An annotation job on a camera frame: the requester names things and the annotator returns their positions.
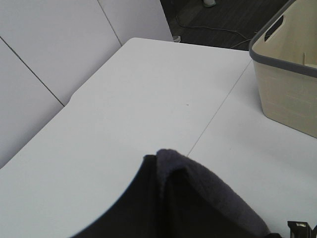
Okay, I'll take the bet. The dark grey towel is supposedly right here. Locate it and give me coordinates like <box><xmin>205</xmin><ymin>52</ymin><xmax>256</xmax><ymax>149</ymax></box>
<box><xmin>156</xmin><ymin>148</ymin><xmax>271</xmax><ymax>236</ymax></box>

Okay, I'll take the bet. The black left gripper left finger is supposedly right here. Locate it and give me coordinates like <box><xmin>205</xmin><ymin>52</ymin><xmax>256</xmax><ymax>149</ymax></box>
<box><xmin>74</xmin><ymin>155</ymin><xmax>171</xmax><ymax>238</ymax></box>

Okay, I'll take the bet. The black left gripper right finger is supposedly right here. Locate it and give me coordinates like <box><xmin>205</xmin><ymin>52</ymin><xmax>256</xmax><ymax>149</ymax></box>
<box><xmin>163</xmin><ymin>167</ymin><xmax>280</xmax><ymax>238</ymax></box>

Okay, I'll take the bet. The beige basket grey rim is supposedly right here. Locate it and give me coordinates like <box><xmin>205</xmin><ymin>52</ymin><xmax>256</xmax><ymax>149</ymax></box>
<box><xmin>249</xmin><ymin>0</ymin><xmax>317</xmax><ymax>137</ymax></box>

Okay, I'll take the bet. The grey floor cable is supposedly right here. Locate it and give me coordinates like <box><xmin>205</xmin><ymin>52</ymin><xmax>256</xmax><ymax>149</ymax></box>
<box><xmin>175</xmin><ymin>9</ymin><xmax>258</xmax><ymax>49</ymax></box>

